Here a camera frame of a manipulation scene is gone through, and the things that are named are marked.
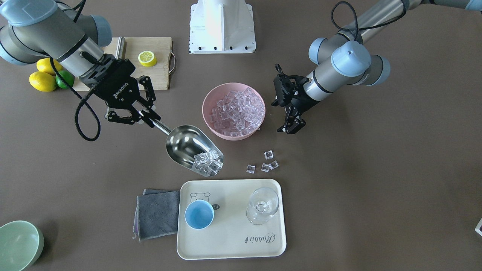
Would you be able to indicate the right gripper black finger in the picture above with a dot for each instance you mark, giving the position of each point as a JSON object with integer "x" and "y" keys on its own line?
{"x": 135, "y": 116}
{"x": 148, "y": 114}

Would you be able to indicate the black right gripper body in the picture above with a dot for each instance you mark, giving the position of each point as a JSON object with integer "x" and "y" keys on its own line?
{"x": 119, "y": 91}

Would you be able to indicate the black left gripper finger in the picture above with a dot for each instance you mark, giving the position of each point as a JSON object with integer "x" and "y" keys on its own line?
{"x": 294, "y": 123}
{"x": 288, "y": 110}

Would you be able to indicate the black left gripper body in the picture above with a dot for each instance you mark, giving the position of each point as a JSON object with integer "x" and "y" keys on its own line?
{"x": 300, "y": 100}

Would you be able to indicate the pile of clear ice cubes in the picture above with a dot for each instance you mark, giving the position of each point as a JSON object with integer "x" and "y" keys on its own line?
{"x": 235, "y": 113}

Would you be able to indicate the metal ice scoop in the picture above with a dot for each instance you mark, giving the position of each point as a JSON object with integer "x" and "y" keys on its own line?
{"x": 186, "y": 142}

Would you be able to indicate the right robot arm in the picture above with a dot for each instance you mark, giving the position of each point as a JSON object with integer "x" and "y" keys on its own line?
{"x": 38, "y": 28}

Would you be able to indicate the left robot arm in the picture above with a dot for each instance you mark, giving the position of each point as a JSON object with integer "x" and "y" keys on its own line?
{"x": 341, "y": 60}

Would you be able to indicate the loose ice cube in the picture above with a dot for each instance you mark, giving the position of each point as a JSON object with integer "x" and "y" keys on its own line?
{"x": 273, "y": 165}
{"x": 265, "y": 167}
{"x": 250, "y": 169}
{"x": 268, "y": 155}

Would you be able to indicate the blue cup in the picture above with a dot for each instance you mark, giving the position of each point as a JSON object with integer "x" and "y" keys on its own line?
{"x": 199, "y": 214}

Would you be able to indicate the lemon half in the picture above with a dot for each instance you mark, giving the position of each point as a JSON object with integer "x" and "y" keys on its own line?
{"x": 147, "y": 58}

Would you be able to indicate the steel muddler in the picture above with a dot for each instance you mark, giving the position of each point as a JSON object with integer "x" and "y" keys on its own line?
{"x": 120, "y": 48}

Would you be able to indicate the green lime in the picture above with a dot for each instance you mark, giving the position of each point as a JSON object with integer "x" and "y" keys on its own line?
{"x": 64, "y": 79}

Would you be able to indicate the pink bowl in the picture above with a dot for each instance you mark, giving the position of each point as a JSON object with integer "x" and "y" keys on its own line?
{"x": 211, "y": 124}

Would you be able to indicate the yellow lemon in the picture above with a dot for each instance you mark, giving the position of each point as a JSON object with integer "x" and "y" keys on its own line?
{"x": 43, "y": 81}
{"x": 44, "y": 65}

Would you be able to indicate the clear wine glass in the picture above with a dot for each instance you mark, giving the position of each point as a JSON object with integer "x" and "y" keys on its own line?
{"x": 263, "y": 205}

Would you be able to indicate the grey folded cloth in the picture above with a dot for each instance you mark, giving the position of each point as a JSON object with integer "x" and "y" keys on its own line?
{"x": 157, "y": 213}

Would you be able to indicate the cream serving tray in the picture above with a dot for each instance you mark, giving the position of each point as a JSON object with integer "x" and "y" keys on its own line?
{"x": 230, "y": 235}

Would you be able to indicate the mint green bowl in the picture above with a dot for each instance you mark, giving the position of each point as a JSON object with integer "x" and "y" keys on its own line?
{"x": 21, "y": 244}

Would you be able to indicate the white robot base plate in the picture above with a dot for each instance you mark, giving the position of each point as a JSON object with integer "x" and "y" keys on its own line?
{"x": 221, "y": 27}

